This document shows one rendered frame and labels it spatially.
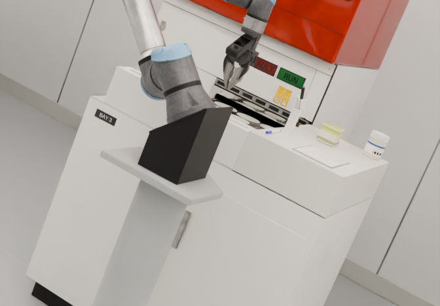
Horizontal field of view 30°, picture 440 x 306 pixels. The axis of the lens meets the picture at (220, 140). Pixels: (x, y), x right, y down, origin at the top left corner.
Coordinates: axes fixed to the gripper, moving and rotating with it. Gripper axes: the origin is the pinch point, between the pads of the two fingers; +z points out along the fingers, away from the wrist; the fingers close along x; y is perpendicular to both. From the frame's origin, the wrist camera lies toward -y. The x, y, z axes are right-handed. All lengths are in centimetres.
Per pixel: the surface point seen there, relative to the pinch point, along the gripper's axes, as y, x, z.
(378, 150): 47, -47, 6
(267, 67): 58, 10, -4
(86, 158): -4, 38, 45
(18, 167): 102, 135, 106
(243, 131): -4.9, -13.3, 10.5
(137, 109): -4.3, 26.2, 20.4
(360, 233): 206, -29, 79
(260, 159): -5.1, -22.3, 16.6
